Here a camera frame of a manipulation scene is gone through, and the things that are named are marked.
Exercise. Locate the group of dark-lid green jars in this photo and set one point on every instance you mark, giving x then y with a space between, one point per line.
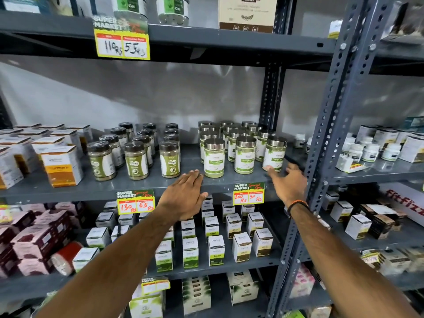
136 160

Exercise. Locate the person's left forearm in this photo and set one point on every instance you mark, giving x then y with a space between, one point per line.
109 264

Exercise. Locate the group of white green boxes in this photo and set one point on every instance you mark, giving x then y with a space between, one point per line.
215 238

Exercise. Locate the stack of dark brown boxes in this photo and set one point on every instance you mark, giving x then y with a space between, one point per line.
382 221

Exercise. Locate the white green-print box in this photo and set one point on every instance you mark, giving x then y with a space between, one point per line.
145 306

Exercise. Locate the group of white printed boxes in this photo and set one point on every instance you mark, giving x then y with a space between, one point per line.
412 147

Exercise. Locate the red white packet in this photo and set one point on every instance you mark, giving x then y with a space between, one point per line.
64 258

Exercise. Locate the stack of white leaf-print boxes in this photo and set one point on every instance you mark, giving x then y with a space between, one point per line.
196 294

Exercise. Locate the dark shiny packets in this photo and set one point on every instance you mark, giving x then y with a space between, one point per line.
405 23

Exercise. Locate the group of cream dark boxes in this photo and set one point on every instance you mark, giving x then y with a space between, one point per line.
394 259

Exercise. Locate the yellow red price tag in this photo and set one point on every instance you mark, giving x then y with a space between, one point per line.
135 203
248 193

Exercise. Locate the orange black beaded wristband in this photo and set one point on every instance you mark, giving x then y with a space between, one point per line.
295 204

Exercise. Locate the group of pink maroon boxes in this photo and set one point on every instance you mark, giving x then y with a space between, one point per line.
33 241

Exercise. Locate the small white yellow box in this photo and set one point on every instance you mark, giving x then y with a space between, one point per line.
335 29

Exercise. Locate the stack of pink white boxes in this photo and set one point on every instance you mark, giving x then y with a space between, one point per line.
302 283

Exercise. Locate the person's right forearm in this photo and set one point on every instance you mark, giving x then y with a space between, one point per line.
341 264

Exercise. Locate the small yellow price tag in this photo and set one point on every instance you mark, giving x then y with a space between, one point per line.
155 285

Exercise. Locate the person's right thumb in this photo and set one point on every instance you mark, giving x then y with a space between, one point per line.
275 175

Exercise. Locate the group of small white jars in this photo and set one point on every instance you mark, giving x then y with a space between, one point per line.
369 152

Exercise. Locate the group of white orange boxes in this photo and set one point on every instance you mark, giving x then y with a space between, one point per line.
63 165

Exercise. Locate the flat white red box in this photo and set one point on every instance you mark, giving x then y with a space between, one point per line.
347 165

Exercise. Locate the beige brown powder box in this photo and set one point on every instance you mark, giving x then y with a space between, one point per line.
246 14

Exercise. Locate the white leaf-print box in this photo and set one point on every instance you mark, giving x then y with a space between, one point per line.
242 288

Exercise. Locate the grey metal shelving rack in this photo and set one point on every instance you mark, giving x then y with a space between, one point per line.
212 41
347 95

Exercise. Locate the clear green-label gel jar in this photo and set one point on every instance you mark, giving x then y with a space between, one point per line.
130 6
173 9

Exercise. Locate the large white red-lettered carton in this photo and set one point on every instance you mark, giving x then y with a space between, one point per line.
405 200

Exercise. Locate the person's left thumb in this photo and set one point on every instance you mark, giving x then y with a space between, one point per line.
203 201

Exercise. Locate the large yellow price tag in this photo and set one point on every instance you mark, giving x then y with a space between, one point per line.
121 42

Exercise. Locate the small white cube box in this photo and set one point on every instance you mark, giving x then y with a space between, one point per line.
341 211
357 226
331 199

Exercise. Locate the small white bottle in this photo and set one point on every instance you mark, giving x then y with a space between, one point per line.
299 141

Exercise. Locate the person's left hand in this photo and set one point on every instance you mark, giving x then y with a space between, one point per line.
182 198

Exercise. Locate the row of blue white boxes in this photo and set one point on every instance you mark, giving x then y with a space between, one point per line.
39 3

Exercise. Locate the person's right hand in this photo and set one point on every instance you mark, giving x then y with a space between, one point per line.
293 187

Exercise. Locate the teal box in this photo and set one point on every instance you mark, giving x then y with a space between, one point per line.
414 124

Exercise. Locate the group of silver-lid green jars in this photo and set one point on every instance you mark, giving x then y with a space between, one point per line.
245 157

